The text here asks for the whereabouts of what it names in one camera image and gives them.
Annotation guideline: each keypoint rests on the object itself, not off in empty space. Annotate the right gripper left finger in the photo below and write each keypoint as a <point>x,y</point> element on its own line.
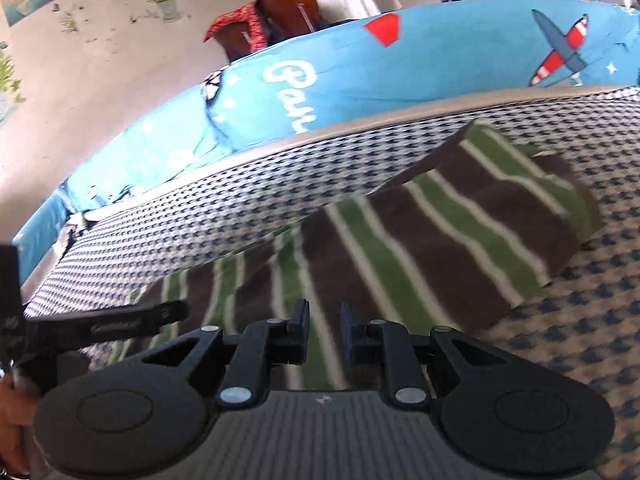
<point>149,411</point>

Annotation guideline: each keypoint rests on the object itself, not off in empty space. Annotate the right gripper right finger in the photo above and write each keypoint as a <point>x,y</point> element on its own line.
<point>502,412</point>

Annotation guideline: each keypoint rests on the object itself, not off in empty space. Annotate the green brown striped shirt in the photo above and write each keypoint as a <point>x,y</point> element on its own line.
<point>461,238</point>

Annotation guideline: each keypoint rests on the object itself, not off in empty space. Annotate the person left hand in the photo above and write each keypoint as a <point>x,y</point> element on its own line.
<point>17,412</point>

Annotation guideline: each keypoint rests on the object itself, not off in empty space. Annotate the houndstooth sofa seat cushion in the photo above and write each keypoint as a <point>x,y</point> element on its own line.
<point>583,324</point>

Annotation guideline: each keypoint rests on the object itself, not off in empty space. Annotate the blue printed sofa back cover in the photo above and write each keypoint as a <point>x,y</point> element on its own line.
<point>342,73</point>

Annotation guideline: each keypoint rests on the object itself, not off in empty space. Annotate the red patterned cloth on chair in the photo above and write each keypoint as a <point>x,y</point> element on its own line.
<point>238,32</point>

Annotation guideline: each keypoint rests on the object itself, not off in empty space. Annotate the dark wooden dining chair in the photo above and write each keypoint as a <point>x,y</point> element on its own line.
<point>286,19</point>

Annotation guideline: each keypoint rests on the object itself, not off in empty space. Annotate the white clothed dining table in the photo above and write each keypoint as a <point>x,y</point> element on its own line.
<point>334,11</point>

